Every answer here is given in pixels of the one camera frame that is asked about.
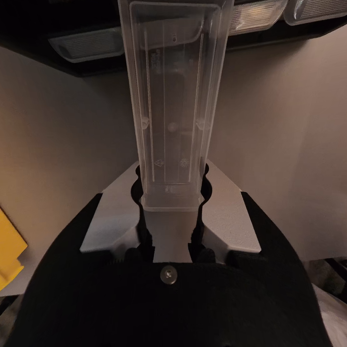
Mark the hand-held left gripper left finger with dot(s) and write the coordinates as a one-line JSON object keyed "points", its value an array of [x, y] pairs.
{"points": [[111, 217]]}

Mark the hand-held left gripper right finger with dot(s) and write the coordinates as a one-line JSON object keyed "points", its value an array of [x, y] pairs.
{"points": [[230, 217]]}

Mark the yellow storage bin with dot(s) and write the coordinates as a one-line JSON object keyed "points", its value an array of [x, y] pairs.
{"points": [[10, 244]]}

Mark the clear plastic drawer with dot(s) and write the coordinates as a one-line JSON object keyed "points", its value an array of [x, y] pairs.
{"points": [[173, 95]]}

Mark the black drawer cabinet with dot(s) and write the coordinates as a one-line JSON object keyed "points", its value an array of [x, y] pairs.
{"points": [[27, 27]]}

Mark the person's grey clothing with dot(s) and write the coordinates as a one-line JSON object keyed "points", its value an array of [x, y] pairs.
{"points": [[334, 317]]}

